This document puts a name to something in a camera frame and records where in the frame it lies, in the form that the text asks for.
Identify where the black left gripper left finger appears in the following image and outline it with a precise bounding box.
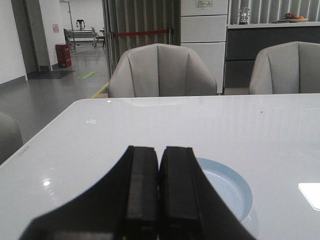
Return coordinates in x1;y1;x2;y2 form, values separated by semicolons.
20;146;158;240

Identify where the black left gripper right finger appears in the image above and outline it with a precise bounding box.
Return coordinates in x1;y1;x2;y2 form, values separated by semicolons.
158;146;254;240

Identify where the light blue round plate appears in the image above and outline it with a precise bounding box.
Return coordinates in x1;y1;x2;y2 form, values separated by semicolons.
197;157;254;224

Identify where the grey armchair at table side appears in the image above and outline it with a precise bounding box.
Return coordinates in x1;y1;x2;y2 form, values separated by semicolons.
0;112;23;164

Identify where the grey armchair left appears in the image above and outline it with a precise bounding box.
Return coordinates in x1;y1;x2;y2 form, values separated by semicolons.
108;43;217;98

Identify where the dark floor mat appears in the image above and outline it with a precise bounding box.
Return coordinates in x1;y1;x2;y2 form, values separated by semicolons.
27;70;75;80

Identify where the red barrier belt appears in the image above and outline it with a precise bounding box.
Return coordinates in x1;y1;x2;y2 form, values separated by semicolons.
112;28;172;37

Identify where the grey armchair right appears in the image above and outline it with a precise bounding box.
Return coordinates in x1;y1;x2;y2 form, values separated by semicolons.
249;41;320;95

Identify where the dark grey counter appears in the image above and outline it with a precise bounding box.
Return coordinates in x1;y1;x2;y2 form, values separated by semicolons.
224;22;320;94

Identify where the background metal table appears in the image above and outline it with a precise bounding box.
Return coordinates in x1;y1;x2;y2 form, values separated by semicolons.
63;19;106;48

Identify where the white cabinet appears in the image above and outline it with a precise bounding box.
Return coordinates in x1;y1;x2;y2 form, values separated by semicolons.
180;0;229;94

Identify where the fruit bowl on counter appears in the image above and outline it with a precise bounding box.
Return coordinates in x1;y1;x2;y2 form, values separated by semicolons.
283;12;309;23

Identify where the pink wall notice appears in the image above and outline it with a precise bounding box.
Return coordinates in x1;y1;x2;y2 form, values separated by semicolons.
52;23;60;33

